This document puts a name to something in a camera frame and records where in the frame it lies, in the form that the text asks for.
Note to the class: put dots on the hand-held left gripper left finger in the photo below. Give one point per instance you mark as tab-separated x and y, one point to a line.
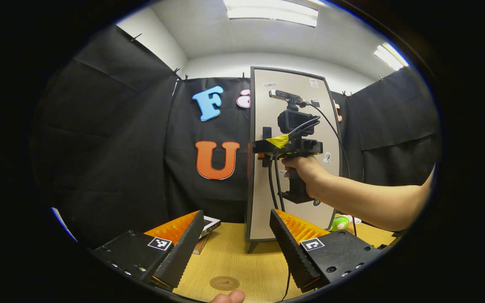
183	252

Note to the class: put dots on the small ceiling light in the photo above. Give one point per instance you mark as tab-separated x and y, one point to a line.
390	57

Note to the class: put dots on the white cover book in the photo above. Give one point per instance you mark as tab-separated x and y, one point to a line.
209	225

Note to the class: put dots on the green pink plush toy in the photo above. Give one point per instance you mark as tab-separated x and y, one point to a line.
340	223

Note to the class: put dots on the brown edged book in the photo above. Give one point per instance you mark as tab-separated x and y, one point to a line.
200	246

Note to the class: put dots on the long ceiling light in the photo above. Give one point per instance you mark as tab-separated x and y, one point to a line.
272	12

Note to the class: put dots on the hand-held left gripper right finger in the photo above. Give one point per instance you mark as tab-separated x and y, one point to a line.
293	252

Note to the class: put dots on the round wooden coaster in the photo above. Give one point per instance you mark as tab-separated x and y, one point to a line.
224	283

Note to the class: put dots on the black backdrop cloth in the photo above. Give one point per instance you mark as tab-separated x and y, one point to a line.
107	147

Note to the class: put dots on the dark gray cabinet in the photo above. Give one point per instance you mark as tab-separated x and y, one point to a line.
248	168

